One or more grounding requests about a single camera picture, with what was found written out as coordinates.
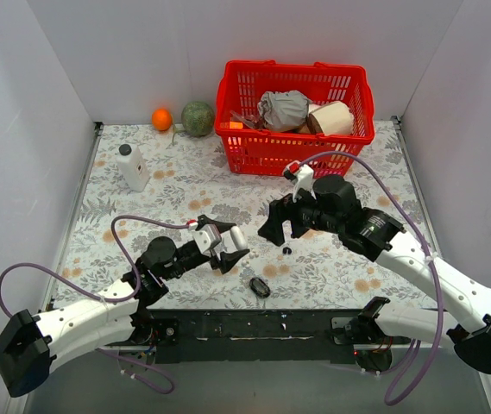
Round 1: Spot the white bottle black cap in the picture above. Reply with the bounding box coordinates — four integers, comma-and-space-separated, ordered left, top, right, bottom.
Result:
116, 143, 150, 192

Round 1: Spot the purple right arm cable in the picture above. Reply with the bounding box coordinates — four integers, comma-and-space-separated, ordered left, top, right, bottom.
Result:
300, 150, 445, 406

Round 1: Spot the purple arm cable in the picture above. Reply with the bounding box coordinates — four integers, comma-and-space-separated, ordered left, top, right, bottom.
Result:
300, 150, 445, 406
0, 214, 197, 396

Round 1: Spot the green melon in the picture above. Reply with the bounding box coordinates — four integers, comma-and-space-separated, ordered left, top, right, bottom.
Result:
172, 101, 215, 142

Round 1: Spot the white earbud charging case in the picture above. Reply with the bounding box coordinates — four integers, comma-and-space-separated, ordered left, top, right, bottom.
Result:
224, 225, 249, 251

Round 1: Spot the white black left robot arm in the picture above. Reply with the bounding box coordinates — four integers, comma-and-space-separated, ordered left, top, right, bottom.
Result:
0, 216, 249, 398

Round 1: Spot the orange fruit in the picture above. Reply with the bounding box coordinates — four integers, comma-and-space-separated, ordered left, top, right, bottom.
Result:
151, 108, 173, 132

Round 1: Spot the black earbud charging case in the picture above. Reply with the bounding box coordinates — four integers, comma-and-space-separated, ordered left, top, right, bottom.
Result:
249, 277, 271, 298

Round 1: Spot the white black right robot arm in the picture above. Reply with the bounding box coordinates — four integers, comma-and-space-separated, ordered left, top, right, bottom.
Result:
258, 172, 491, 374

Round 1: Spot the clear plastic snack wrapper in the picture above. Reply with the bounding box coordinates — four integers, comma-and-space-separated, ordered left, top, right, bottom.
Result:
230, 110, 264, 130

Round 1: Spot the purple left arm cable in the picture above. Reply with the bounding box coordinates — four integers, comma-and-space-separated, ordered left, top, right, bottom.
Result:
0, 214, 197, 396

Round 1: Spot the red plastic shopping basket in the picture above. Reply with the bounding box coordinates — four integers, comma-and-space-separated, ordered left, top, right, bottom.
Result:
215, 60, 375, 177

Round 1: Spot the beige paper roll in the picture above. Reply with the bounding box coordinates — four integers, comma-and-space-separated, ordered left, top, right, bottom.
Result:
306, 101, 355, 135

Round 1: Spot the floral patterned table mat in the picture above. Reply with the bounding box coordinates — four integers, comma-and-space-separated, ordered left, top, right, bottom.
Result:
54, 125, 434, 309

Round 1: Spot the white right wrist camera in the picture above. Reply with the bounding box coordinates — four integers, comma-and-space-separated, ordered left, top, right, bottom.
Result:
283, 160, 314, 202

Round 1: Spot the crumpled grey bag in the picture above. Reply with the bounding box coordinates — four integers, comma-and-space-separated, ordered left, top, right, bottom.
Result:
257, 90, 311, 132

